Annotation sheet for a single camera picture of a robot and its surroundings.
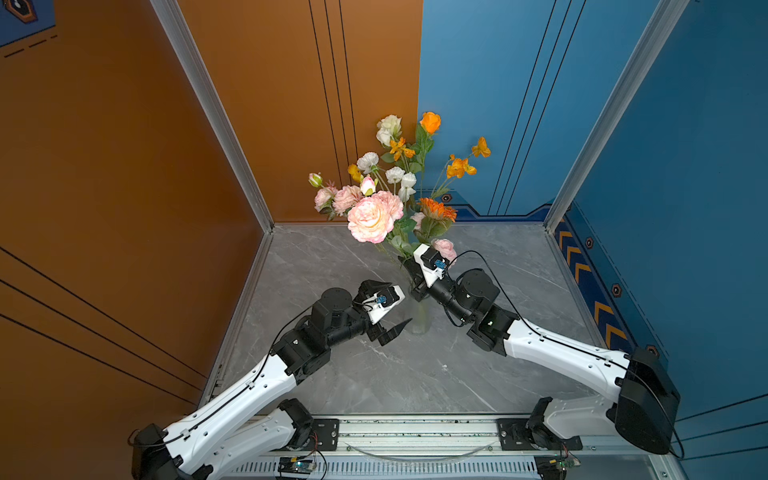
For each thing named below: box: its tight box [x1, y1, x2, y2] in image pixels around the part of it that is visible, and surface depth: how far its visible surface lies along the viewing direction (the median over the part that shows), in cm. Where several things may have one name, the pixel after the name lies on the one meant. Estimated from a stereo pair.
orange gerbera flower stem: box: [418, 198, 458, 241], surface depth 67 cm
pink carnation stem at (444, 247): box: [410, 212, 458, 264], surface depth 72 cm
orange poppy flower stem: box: [430, 137, 492, 200], surface depth 87 cm
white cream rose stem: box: [376, 115, 403, 163], surface depth 89 cm
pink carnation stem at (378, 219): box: [348, 190, 420, 263], surface depth 50 cm
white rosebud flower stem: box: [376, 128, 396, 164], surface depth 87 cm
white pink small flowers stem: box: [356, 152, 417, 205], surface depth 79 cm
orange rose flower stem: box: [410, 111, 441, 198], surface depth 91 cm
